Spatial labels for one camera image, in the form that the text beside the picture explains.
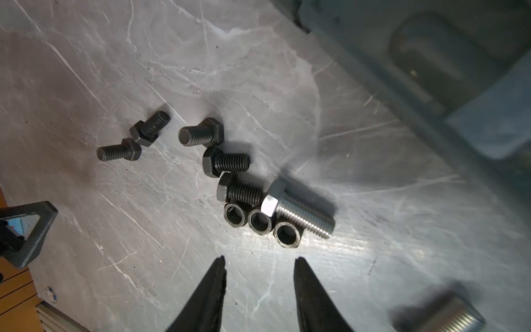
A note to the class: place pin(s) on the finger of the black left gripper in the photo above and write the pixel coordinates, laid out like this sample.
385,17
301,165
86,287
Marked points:
20,250

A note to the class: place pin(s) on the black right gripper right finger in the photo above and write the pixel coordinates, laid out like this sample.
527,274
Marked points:
315,309

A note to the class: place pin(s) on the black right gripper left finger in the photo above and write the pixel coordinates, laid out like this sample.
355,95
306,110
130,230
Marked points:
204,310

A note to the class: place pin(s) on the black hex nut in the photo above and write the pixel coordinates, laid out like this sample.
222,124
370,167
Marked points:
235,214
288,235
259,223

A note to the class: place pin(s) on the large silver hex bolt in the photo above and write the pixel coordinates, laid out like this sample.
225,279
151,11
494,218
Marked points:
278,201

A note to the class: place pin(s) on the black hex bolt lower centre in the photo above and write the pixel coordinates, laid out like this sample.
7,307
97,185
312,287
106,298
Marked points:
229,188

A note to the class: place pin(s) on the silver bolt on table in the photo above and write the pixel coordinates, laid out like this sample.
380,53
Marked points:
449,313

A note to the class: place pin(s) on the black hex bolt far left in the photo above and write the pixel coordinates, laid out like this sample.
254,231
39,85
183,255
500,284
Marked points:
128,149

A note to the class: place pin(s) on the black hex bolt top left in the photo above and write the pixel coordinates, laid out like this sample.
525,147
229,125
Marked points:
146,133

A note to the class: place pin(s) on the black hex bolt upright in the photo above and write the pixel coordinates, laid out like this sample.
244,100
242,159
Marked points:
209,133

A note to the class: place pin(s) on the grey plastic organizer box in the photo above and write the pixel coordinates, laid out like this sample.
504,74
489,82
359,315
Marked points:
456,72

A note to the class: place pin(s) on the aluminium rail frame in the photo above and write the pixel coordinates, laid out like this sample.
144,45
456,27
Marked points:
55,321

